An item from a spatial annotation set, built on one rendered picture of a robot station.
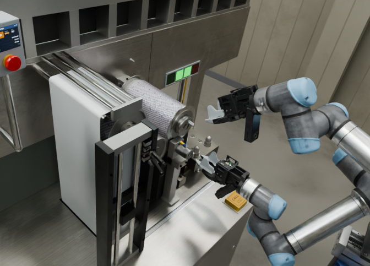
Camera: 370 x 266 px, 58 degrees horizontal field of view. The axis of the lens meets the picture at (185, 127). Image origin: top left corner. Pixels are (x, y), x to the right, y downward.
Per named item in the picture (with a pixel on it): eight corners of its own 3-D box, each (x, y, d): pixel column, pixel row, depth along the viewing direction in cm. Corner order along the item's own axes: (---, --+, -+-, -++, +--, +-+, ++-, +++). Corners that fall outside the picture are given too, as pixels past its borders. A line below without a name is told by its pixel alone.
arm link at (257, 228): (255, 249, 118) (264, 229, 111) (241, 222, 126) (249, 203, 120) (274, 245, 120) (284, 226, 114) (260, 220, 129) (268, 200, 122)
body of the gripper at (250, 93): (229, 91, 106) (261, 81, 97) (238, 115, 107) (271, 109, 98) (215, 98, 101) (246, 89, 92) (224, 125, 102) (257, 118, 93)
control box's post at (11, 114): (16, 151, 76) (0, 71, 64) (12, 147, 77) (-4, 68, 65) (23, 147, 77) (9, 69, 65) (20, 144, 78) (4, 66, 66)
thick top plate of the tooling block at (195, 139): (194, 172, 142) (196, 161, 138) (130, 126, 161) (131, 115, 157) (216, 155, 153) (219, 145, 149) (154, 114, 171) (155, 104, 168)
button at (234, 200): (237, 212, 137) (239, 208, 136) (223, 202, 140) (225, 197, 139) (246, 203, 142) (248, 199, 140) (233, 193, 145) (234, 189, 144)
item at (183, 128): (176, 137, 118) (183, 118, 115) (172, 134, 119) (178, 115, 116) (188, 134, 124) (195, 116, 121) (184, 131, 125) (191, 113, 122)
